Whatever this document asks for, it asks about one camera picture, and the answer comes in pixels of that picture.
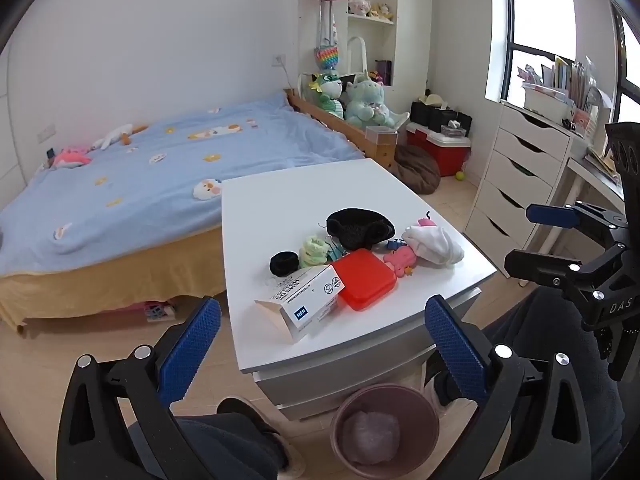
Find window with black frame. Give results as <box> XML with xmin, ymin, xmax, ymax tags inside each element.
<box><xmin>484</xmin><ymin>0</ymin><xmax>640</xmax><ymax>126</ymax></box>

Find pink plush toy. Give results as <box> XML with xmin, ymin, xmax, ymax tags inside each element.
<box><xmin>51</xmin><ymin>146</ymin><xmax>93</xmax><ymax>168</ymax></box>

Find red cooler box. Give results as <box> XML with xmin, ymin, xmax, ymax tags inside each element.
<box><xmin>406</xmin><ymin>122</ymin><xmax>472</xmax><ymax>177</ymax></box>

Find person's right leg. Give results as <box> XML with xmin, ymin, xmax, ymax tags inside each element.
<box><xmin>425</xmin><ymin>285</ymin><xmax>626</xmax><ymax>480</ymax></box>

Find large black fuzzy cloth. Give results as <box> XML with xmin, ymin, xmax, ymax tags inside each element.
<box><xmin>326</xmin><ymin>206</ymin><xmax>396</xmax><ymax>252</ymax></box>

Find pink waste bin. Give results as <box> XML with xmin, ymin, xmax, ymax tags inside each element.
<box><xmin>330</xmin><ymin>384</ymin><xmax>441</xmax><ymax>478</ymax></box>

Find white low table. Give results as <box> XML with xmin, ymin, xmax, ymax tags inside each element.
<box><xmin>220</xmin><ymin>158</ymin><xmax>498</xmax><ymax>423</ymax></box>

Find clear plastic bag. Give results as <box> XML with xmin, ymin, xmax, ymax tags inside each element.
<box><xmin>340</xmin><ymin>410</ymin><xmax>402</xmax><ymax>466</ymax></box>

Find brown beanbag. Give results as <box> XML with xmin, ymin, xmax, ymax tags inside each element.
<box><xmin>394</xmin><ymin>145</ymin><xmax>442</xmax><ymax>195</ymax></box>

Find clear plastic box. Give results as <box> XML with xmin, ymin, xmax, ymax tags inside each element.
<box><xmin>365</xmin><ymin>125</ymin><xmax>399</xmax><ymax>147</ymax></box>

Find bed with blue blanket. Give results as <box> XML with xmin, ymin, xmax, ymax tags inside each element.
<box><xmin>0</xmin><ymin>91</ymin><xmax>366</xmax><ymax>277</ymax></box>

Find small black fuzzy sock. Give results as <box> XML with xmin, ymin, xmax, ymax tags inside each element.
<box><xmin>269</xmin><ymin>250</ymin><xmax>301</xmax><ymax>277</ymax></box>

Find colourful toy under bed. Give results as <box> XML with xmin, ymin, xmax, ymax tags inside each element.
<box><xmin>145</xmin><ymin>300</ymin><xmax>176</xmax><ymax>321</ymax></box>

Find green and white fuzzy sock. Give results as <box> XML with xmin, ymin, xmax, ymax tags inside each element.
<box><xmin>298</xmin><ymin>235</ymin><xmax>335</xmax><ymax>269</ymax></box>

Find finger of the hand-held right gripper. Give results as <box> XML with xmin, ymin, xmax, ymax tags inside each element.
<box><xmin>526</xmin><ymin>200</ymin><xmax>629</xmax><ymax>233</ymax></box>
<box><xmin>504</xmin><ymin>242</ymin><xmax>631</xmax><ymax>295</ymax></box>

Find white goose plush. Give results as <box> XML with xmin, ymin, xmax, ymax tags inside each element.
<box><xmin>90</xmin><ymin>123</ymin><xmax>149</xmax><ymax>151</ymax></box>

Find teal binder clip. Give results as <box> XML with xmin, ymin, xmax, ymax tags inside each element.
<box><xmin>316</xmin><ymin>222</ymin><xmax>347</xmax><ymax>257</ymax></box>

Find white storage box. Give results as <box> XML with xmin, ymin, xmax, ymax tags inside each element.
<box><xmin>522</xmin><ymin>84</ymin><xmax>576</xmax><ymax>116</ymax></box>

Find rainbow crochet bag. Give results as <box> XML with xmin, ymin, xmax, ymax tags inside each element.
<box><xmin>314</xmin><ymin>0</ymin><xmax>342</xmax><ymax>72</ymax></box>

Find teal unicorn plush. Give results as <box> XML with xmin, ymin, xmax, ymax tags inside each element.
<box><xmin>344</xmin><ymin>70</ymin><xmax>396</xmax><ymax>128</ymax></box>

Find white drawer chest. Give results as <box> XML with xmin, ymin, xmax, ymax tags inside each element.
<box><xmin>465</xmin><ymin>100</ymin><xmax>573</xmax><ymax>253</ymax></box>

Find white desk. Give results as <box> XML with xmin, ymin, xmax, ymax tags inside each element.
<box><xmin>520</xmin><ymin>157</ymin><xmax>626</xmax><ymax>288</ymax></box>

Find wooden bed frame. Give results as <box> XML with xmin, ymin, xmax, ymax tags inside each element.
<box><xmin>284</xmin><ymin>88</ymin><xmax>398</xmax><ymax>168</ymax></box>

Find white wall shelf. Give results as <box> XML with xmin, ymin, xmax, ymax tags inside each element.
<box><xmin>299</xmin><ymin>0</ymin><xmax>433</xmax><ymax>111</ymax></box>

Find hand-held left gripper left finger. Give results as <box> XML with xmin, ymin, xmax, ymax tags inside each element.
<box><xmin>56</xmin><ymin>296</ymin><xmax>223</xmax><ymax>480</ymax></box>

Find white curved tube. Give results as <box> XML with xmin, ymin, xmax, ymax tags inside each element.
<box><xmin>346</xmin><ymin>36</ymin><xmax>368</xmax><ymax>73</ymax></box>

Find bed with yellow skirt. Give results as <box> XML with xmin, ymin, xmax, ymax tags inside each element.
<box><xmin>0</xmin><ymin>230</ymin><xmax>228</xmax><ymax>333</ymax></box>

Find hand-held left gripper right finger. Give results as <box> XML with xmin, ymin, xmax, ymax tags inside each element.
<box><xmin>424</xmin><ymin>294</ymin><xmax>601</xmax><ymax>480</ymax></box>

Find black storage boxes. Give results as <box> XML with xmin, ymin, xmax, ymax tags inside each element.
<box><xmin>411</xmin><ymin>101</ymin><xmax>472</xmax><ymax>133</ymax></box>

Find row of books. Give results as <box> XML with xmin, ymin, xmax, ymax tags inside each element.
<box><xmin>540</xmin><ymin>55</ymin><xmax>613</xmax><ymax>111</ymax></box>

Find green dragon plush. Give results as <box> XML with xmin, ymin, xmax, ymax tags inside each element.
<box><xmin>309</xmin><ymin>71</ymin><xmax>346</xmax><ymax>118</ymax></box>

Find pink toy figure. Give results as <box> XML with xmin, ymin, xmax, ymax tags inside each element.
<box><xmin>382</xmin><ymin>246</ymin><xmax>418</xmax><ymax>278</ymax></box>

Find white cardboard box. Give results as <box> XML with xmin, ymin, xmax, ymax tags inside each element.
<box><xmin>254</xmin><ymin>262</ymin><xmax>347</xmax><ymax>345</ymax></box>

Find red plastic case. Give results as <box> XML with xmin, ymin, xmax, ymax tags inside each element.
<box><xmin>330</xmin><ymin>249</ymin><xmax>398</xmax><ymax>312</ymax></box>

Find white and pink sock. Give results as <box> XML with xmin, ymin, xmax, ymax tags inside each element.
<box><xmin>401</xmin><ymin>212</ymin><xmax>466</xmax><ymax>266</ymax></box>

